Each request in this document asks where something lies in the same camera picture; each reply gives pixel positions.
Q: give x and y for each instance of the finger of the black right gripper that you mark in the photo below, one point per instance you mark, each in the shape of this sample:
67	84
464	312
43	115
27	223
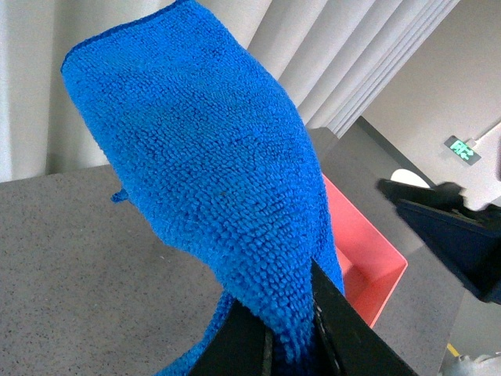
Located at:
346	345

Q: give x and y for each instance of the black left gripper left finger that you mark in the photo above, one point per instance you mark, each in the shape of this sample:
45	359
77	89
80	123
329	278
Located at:
242	346

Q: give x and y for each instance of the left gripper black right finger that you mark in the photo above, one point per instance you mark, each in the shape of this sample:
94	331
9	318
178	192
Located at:
467	242

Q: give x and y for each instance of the blue microfiber cloth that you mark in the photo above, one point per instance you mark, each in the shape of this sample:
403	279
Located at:
211	150

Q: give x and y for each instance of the green exit sign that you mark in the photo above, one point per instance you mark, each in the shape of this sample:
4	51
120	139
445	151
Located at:
464	152

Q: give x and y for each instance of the pink plastic bin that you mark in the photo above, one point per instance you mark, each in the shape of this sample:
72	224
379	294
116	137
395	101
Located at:
371	266

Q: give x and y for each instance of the white pleated curtain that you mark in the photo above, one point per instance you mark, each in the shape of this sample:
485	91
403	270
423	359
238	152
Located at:
332	57

